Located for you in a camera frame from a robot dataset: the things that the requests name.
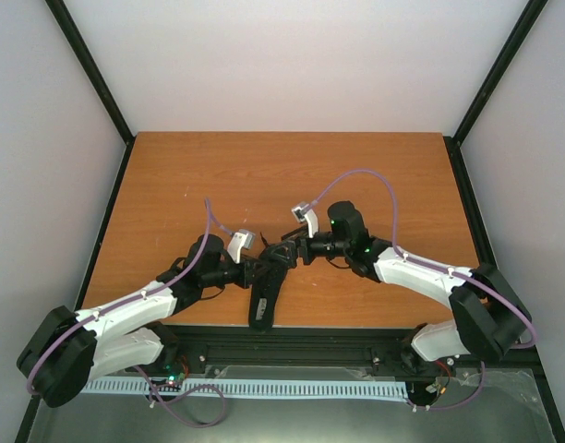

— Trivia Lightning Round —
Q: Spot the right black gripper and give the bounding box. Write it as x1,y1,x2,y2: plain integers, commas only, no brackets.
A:
266,224,350,268

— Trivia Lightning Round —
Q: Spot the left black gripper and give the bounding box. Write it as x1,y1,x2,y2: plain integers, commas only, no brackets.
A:
201,254,271,290

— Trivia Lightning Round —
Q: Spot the black canvas shoe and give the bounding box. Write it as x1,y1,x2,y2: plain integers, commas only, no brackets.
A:
248,257,292,331

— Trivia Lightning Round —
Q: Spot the black shoelace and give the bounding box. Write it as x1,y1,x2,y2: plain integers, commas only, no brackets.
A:
260,226,307,251

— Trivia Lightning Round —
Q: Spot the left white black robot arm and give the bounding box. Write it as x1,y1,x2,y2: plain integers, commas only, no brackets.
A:
17,230,260,408

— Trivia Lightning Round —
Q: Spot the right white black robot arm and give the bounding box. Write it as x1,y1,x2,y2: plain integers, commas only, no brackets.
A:
251,201,535,363

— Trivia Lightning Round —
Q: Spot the left green-lit circuit board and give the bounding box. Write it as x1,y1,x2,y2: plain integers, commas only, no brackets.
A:
150,374,185,395

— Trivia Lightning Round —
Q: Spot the right small circuit board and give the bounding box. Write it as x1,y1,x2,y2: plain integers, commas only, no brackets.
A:
425,376,451,397

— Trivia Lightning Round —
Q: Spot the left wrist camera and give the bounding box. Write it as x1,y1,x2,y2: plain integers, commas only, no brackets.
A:
226,229,256,264

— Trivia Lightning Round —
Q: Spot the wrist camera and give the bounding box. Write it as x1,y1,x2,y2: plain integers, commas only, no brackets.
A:
226,229,256,264
291,202,319,238

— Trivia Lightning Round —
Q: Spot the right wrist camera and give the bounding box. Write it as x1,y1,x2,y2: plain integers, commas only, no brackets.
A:
291,202,319,238

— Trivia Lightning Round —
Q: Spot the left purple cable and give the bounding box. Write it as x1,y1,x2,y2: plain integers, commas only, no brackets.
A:
26,197,240,428

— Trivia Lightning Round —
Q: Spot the purple cable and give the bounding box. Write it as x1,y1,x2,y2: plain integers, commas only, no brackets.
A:
309,169,538,413
26,197,240,428

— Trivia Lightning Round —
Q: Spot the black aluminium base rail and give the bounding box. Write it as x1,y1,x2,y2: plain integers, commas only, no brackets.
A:
46,322,540,375

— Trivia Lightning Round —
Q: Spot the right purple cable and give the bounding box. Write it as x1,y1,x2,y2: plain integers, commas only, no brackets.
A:
309,169,538,413

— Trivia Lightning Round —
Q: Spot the light blue slotted cable duct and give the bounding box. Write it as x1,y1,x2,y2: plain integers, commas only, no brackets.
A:
83,377,409,401

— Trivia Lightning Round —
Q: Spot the right black frame post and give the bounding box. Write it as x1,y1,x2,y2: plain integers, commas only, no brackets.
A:
451,0,550,144

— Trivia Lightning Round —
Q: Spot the black frame post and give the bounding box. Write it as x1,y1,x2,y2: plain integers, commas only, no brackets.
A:
44,0,136,145
451,0,550,144

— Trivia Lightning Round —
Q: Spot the left black frame post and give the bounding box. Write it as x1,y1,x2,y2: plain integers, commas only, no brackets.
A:
44,0,136,145

